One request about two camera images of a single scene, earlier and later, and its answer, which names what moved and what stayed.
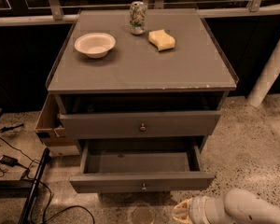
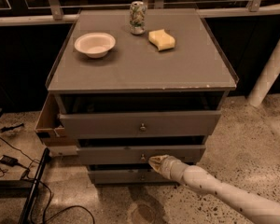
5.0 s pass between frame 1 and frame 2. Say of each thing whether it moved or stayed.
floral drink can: stayed
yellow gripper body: moved
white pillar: stayed
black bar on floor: stayed
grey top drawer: stayed
